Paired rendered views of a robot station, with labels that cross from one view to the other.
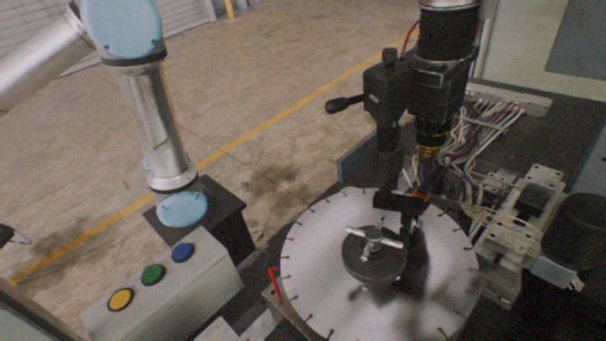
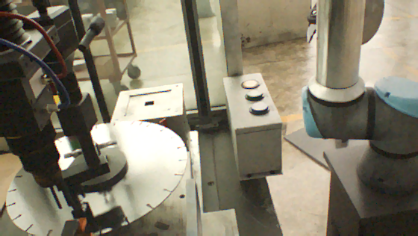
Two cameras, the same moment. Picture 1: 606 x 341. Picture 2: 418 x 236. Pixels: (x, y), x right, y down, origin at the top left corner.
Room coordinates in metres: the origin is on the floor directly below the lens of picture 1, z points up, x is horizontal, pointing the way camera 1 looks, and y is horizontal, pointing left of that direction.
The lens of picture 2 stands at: (0.83, -0.39, 1.34)
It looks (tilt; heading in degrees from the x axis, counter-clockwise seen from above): 30 degrees down; 128
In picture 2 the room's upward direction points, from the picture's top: 8 degrees counter-clockwise
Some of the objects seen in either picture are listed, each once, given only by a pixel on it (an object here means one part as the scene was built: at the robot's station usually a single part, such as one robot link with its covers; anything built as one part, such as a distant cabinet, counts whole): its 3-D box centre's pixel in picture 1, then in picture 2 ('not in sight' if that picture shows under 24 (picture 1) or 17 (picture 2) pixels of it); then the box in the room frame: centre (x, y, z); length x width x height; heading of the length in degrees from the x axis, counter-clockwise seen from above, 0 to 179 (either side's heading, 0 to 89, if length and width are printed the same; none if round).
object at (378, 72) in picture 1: (387, 119); (61, 69); (0.38, -0.14, 1.17); 0.06 x 0.05 x 0.20; 119
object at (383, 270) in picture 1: (373, 248); (95, 163); (0.32, -0.10, 0.96); 0.11 x 0.11 x 0.03
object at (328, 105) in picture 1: (357, 103); (80, 34); (0.39, -0.10, 1.21); 0.08 x 0.06 x 0.03; 128
